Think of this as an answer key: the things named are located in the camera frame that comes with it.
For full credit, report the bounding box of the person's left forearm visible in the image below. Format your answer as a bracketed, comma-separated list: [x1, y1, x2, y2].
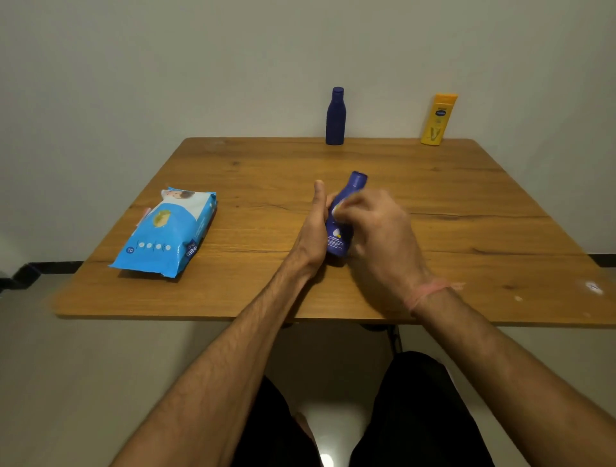
[109, 259, 314, 467]

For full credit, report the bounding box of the pink thread wristband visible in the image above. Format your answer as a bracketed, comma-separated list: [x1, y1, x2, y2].
[403, 278, 468, 314]

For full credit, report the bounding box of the dark blue striped bottle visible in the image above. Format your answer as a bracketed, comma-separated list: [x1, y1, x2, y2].
[325, 85, 348, 147]

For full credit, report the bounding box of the person's right forearm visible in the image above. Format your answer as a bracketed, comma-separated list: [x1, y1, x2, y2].
[413, 288, 616, 467]

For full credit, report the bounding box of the person's right hand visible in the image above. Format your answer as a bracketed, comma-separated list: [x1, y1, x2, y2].
[330, 188, 438, 314]

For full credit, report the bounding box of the black baseboard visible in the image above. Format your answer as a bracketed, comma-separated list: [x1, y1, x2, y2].
[0, 260, 85, 291]

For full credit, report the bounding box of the yellow bottle orange cap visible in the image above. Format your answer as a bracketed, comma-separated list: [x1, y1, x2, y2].
[419, 92, 459, 147]

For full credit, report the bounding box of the dark blue bottle white print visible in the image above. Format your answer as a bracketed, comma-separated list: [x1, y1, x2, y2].
[325, 170, 370, 259]

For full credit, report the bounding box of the person's left hand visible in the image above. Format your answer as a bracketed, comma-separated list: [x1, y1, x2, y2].
[288, 179, 339, 281]

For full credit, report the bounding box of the wooden table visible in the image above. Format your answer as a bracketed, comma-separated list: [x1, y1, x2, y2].
[51, 136, 616, 330]

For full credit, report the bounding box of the blue wet wipes pack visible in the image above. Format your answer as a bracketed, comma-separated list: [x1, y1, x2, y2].
[108, 186, 219, 280]

